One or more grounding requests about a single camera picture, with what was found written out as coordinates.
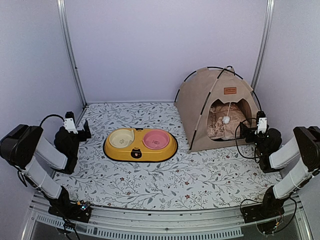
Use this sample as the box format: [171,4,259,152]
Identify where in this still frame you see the brown patterned pillow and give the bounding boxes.
[207,102,246,141]

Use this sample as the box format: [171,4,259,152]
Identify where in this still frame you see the cream pet bowl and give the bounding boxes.
[109,129,135,149]

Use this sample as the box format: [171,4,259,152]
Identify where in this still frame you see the yellow double bowl holder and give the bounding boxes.
[103,128,178,163]

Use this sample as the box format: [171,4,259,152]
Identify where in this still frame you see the beige fabric pet tent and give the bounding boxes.
[174,65,259,152]

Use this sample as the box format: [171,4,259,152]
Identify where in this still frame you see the black tent pole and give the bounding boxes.
[187,68,227,152]
[174,67,258,116]

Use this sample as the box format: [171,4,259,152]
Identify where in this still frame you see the pink pet bowl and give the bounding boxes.
[142,129,170,150]

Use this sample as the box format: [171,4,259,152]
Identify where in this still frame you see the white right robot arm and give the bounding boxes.
[234,118,320,218]

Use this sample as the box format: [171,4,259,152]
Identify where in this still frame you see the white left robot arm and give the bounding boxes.
[0,118,92,217]

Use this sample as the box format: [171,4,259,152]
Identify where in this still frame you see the white pompom toy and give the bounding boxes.
[222,103,231,125]

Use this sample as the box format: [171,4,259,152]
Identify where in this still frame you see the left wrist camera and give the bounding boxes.
[63,111,78,134]

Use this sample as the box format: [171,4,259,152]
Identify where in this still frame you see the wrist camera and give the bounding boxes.
[63,111,78,134]
[255,110,268,135]

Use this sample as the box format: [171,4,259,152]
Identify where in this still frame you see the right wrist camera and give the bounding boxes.
[255,110,268,135]

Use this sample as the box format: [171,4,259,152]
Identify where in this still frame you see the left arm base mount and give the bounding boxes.
[48,201,92,223]

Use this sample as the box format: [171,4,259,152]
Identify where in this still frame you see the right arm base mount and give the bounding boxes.
[240,199,285,235]

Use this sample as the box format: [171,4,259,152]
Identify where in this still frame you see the front aluminium rail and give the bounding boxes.
[21,194,315,240]

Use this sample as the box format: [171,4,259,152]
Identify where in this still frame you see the right metal frame post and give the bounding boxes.
[251,0,275,91]

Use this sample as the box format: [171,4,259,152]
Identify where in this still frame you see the metal frame post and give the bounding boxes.
[251,0,275,91]
[56,0,87,106]

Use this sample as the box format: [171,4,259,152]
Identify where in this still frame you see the left metal frame post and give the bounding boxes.
[56,0,87,106]

